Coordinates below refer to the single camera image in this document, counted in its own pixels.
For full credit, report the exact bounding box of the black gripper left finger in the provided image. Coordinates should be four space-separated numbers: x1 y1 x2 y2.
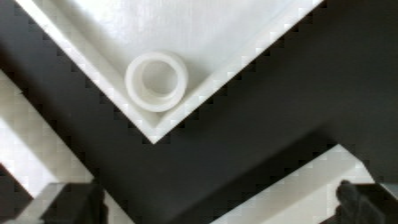
41 183 108 224

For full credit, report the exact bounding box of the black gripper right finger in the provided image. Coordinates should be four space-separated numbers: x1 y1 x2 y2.
336 181 398 224

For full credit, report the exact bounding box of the white square tabletop panel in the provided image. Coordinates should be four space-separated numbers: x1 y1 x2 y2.
16 0 325 142

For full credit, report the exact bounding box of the white U-shaped obstacle fence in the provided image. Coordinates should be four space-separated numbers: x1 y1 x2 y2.
0 68 398 224

